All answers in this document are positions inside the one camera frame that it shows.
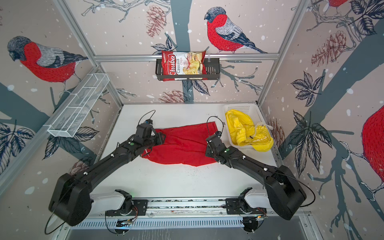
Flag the red shorts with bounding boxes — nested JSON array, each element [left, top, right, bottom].
[[142, 122, 218, 167]]

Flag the yellow shorts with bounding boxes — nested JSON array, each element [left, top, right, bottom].
[[226, 110, 274, 152]]

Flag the white plastic basket tray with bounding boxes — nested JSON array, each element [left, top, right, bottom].
[[224, 104, 272, 149]]

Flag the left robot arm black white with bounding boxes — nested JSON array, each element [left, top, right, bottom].
[[49, 120, 166, 226]]

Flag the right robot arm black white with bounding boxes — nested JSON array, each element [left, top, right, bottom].
[[206, 135, 307, 220]]

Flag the red cassava chips bag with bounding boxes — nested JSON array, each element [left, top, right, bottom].
[[161, 51, 207, 81]]

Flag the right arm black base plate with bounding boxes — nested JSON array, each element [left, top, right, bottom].
[[222, 198, 267, 216]]

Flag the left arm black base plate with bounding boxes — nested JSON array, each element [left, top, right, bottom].
[[106, 200, 148, 217]]

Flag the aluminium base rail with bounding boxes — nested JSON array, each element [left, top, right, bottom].
[[61, 195, 310, 218]]

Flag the white mesh wall shelf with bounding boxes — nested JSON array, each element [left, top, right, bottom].
[[48, 73, 110, 138]]

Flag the black wire wall basket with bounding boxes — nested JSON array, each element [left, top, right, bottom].
[[155, 58, 221, 81]]

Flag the horizontal aluminium frame bar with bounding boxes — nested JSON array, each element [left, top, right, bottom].
[[94, 53, 280, 63]]

